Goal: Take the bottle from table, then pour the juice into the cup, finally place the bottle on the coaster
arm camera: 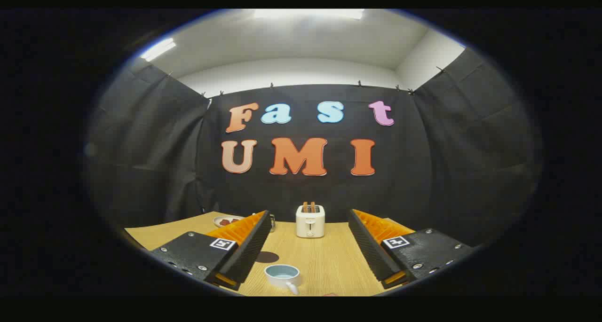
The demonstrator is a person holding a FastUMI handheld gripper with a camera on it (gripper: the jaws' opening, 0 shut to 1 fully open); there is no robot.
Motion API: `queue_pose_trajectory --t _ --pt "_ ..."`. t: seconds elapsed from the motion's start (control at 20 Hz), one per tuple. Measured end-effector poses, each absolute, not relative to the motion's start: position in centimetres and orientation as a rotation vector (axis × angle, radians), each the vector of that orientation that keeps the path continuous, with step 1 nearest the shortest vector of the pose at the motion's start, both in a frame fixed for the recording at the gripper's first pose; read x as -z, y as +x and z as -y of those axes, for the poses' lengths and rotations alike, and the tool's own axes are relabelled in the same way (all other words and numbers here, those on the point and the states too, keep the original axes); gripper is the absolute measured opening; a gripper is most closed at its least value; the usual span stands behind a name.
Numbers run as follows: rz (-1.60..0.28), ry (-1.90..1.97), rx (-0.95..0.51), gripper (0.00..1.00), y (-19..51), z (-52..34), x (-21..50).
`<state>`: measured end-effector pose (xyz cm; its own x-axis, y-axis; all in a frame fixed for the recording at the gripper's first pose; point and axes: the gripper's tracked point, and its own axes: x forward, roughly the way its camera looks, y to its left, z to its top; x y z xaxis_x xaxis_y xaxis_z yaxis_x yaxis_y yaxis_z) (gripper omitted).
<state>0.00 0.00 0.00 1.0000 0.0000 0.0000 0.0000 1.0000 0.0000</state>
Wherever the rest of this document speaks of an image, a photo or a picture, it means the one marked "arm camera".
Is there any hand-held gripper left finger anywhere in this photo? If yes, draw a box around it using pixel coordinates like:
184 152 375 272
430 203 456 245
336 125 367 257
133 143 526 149
150 210 274 291

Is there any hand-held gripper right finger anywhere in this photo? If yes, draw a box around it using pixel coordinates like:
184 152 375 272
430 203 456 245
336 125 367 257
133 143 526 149
348 209 474 290

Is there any white cup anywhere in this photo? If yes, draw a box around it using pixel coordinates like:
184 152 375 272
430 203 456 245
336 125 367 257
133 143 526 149
264 265 302 295

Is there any white plate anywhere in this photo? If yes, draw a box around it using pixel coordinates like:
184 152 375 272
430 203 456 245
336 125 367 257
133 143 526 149
213 215 245 228

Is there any wooden table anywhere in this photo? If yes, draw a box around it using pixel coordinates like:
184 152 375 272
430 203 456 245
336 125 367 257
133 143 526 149
124 212 471 297

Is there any white toaster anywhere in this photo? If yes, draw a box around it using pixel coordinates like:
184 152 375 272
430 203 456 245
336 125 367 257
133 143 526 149
295 204 326 239

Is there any black backdrop cloth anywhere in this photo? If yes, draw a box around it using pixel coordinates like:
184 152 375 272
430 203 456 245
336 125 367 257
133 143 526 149
85 47 544 247

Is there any ceiling light panel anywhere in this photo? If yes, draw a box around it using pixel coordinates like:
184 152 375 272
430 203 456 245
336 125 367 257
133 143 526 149
140 38 177 62
254 9 365 20

